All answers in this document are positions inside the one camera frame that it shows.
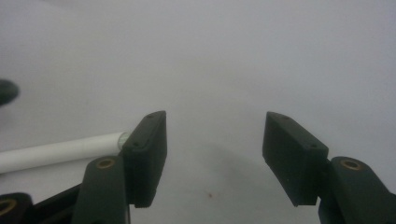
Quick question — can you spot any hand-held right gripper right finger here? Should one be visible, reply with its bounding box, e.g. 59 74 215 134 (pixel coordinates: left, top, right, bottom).
262 111 330 207

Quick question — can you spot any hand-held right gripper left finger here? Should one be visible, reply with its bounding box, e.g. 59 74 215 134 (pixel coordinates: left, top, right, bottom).
120 110 168 209

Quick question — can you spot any white pen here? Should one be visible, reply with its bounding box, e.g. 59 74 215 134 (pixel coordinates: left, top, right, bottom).
0 132 130 175

